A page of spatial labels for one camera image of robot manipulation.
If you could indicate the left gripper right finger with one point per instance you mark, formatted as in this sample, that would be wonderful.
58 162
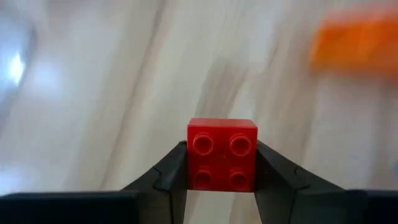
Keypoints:
280 186

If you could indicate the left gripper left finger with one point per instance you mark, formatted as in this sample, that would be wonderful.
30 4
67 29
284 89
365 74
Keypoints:
168 186

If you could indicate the red toy brick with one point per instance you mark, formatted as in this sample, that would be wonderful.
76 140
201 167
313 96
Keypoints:
222 155

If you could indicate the orange toy brick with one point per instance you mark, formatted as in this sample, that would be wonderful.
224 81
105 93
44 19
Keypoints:
357 43

